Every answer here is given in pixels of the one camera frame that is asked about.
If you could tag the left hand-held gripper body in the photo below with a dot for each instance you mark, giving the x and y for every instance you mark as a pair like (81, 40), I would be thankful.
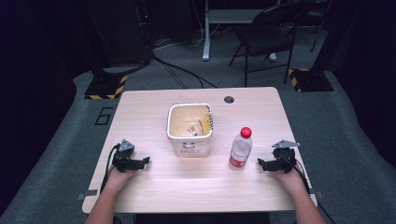
(124, 155)

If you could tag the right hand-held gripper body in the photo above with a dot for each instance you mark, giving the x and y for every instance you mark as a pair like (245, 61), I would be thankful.
(285, 157)

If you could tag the clear red-capped water bottle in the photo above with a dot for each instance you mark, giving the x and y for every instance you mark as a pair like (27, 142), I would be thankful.
(240, 152)

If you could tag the white square plastic bin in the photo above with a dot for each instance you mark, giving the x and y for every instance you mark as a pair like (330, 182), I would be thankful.
(190, 130)

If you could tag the person's left hand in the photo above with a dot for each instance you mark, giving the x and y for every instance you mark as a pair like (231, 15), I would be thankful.
(120, 177)

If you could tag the person's right hand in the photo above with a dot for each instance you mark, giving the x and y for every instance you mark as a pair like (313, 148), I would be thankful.
(291, 180)

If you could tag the grey tape tab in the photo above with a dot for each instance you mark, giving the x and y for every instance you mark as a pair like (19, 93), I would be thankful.
(87, 194)
(318, 194)

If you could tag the black stand base striped edge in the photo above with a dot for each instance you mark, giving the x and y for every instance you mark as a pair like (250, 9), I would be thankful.
(311, 80)
(106, 88)

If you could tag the dark curtain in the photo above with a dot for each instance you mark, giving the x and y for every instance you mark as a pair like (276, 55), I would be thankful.
(34, 93)
(364, 68)

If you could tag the black folding chair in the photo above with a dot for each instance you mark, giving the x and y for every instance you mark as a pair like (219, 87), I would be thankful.
(267, 34)

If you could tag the black equipment rack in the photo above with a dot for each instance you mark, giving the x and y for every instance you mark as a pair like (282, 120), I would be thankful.
(120, 31)

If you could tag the white desk frame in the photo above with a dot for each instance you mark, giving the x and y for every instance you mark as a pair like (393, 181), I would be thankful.
(207, 31)

